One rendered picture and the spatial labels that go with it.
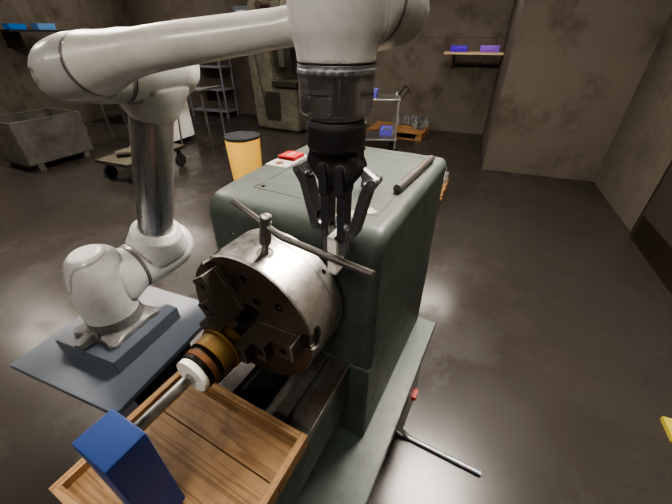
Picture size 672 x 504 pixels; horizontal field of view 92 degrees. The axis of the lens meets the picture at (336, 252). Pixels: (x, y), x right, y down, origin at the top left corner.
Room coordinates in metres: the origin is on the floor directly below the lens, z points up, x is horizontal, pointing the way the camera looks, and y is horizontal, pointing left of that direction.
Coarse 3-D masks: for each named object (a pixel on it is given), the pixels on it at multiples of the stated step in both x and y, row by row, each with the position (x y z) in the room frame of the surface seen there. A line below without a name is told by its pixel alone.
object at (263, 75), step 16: (256, 0) 6.52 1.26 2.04; (272, 0) 6.68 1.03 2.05; (288, 48) 6.50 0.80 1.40; (256, 64) 6.90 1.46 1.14; (272, 64) 6.77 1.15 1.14; (288, 64) 6.47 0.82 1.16; (256, 80) 6.93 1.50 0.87; (272, 80) 6.76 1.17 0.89; (288, 80) 6.71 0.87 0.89; (256, 96) 6.96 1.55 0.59; (272, 96) 6.76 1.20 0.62; (288, 96) 6.60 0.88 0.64; (272, 112) 6.77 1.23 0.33; (288, 112) 6.61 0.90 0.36; (272, 128) 6.84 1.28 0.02; (288, 128) 6.63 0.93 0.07; (304, 128) 6.66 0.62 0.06
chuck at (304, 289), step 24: (240, 240) 0.57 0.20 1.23; (216, 264) 0.52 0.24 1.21; (240, 264) 0.49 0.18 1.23; (264, 264) 0.49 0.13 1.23; (288, 264) 0.50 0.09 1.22; (240, 288) 0.50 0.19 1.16; (264, 288) 0.47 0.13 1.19; (288, 288) 0.46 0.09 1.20; (312, 288) 0.48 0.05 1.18; (264, 312) 0.47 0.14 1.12; (288, 312) 0.44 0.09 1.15; (312, 312) 0.45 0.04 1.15; (312, 360) 0.42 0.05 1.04
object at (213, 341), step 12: (204, 336) 0.42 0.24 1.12; (216, 336) 0.41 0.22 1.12; (228, 336) 0.43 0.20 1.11; (240, 336) 0.44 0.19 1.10; (192, 348) 0.39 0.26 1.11; (204, 348) 0.39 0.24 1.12; (216, 348) 0.39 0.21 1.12; (228, 348) 0.40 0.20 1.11; (192, 360) 0.37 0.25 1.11; (204, 360) 0.37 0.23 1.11; (216, 360) 0.38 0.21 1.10; (228, 360) 0.38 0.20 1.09; (240, 360) 0.40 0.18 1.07; (216, 372) 0.36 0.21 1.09
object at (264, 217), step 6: (264, 216) 0.51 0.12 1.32; (270, 216) 0.51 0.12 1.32; (264, 222) 0.50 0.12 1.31; (270, 222) 0.51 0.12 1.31; (264, 228) 0.50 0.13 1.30; (264, 234) 0.50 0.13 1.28; (270, 234) 0.51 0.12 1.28; (264, 240) 0.51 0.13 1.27; (270, 240) 0.51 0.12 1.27; (264, 246) 0.51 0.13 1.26; (264, 252) 0.51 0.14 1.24
